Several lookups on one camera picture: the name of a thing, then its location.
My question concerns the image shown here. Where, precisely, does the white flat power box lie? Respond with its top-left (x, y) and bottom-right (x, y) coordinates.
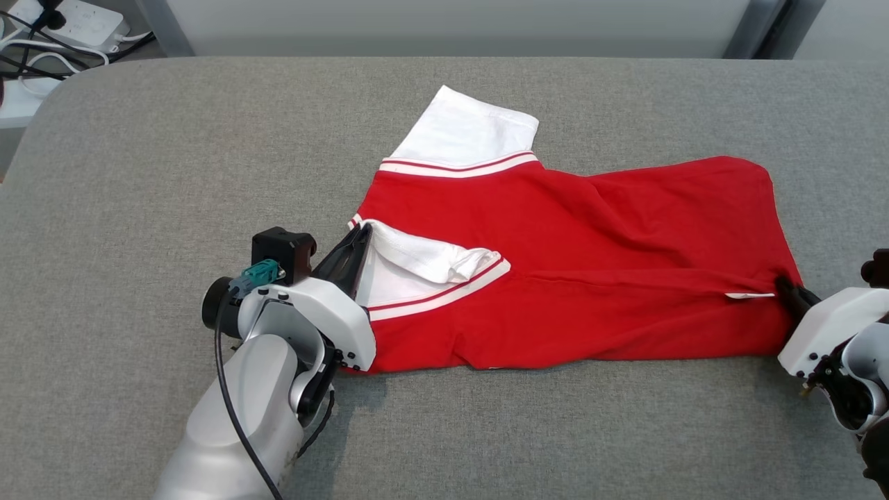
top-left (0, 75), bottom-right (65, 130)

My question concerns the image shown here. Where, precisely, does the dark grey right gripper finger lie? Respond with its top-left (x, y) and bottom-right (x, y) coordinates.
top-left (777, 284), bottom-right (809, 322)
top-left (774, 275), bottom-right (821, 307)

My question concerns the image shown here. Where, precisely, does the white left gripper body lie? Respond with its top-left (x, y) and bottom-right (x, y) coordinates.
top-left (201, 276), bottom-right (378, 373)

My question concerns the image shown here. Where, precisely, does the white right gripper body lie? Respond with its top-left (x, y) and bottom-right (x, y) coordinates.
top-left (777, 287), bottom-right (889, 380)

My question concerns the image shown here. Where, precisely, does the grey partition post double foot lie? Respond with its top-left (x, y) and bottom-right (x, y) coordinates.
top-left (722, 0), bottom-right (827, 60)

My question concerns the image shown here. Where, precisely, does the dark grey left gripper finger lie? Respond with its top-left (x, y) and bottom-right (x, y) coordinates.
top-left (312, 223), bottom-right (369, 283)
top-left (333, 225), bottom-right (374, 308)

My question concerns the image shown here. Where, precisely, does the grey partition post single foot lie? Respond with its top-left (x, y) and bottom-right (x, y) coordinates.
top-left (135, 0), bottom-right (197, 58)

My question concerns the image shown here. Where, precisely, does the teal left camera connector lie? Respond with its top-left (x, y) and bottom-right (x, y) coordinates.
top-left (229, 259), bottom-right (286, 301)

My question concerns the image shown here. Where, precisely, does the red shirt with white sleeves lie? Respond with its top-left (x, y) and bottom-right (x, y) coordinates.
top-left (347, 85), bottom-right (804, 374)

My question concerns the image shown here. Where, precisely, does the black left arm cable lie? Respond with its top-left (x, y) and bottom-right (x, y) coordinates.
top-left (213, 295), bottom-right (336, 500)

